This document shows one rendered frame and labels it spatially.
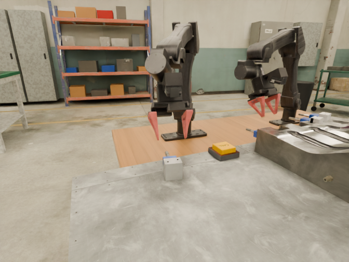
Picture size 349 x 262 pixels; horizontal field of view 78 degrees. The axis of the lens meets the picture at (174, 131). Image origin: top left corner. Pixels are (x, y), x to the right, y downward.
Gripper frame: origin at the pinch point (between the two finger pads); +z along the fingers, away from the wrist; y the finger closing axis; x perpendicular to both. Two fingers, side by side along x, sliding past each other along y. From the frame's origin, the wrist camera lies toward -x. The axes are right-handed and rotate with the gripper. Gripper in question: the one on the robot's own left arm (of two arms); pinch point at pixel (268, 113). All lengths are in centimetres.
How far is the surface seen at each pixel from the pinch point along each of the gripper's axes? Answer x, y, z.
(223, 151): 2.2, -25.8, 9.3
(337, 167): -25.3, -15.4, 19.2
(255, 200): -14.5, -34.7, 21.8
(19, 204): 166, -106, 15
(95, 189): 8, -67, 9
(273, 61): 295, 491, -165
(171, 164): -0.5, -47.7, 8.2
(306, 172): -16.4, -14.3, 20.4
